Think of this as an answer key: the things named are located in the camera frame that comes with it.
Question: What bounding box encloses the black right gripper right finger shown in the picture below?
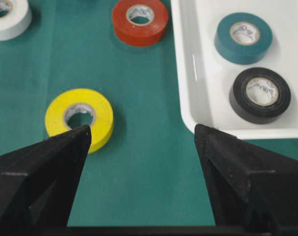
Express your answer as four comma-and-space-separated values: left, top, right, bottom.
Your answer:
194, 124, 298, 230

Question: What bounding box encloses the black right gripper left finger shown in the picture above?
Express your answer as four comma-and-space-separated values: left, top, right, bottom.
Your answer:
0, 125, 92, 230

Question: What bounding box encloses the black tape roll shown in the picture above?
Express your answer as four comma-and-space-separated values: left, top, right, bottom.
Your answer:
229, 67, 292, 124

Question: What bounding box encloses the green tape roll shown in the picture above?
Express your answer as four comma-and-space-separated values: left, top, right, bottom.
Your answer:
214, 12, 273, 65

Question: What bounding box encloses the yellow tape roll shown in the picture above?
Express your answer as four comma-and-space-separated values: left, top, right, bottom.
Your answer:
45, 88, 114, 154

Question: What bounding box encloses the white tape roll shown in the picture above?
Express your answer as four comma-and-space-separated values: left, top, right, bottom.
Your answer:
0, 0, 32, 41

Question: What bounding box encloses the red tape roll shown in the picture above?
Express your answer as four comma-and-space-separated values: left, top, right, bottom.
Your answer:
112, 0, 169, 47

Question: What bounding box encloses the white plastic tray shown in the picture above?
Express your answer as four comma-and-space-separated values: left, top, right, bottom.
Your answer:
171, 0, 298, 140

